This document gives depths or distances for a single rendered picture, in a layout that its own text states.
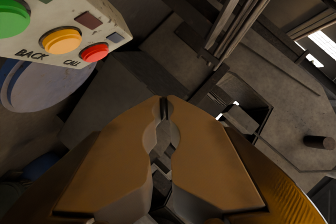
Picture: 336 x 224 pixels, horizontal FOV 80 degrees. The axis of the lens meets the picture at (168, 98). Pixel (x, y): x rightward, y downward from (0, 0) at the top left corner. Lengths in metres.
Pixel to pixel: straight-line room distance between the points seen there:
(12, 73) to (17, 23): 0.40
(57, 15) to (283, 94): 2.31
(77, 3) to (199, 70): 1.97
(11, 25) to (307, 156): 2.49
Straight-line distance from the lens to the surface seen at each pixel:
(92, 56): 0.31
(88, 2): 0.23
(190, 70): 2.13
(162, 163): 3.30
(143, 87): 1.50
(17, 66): 0.58
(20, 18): 0.20
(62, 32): 0.24
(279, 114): 2.37
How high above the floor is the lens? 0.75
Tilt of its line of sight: 3 degrees down
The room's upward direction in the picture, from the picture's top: 133 degrees clockwise
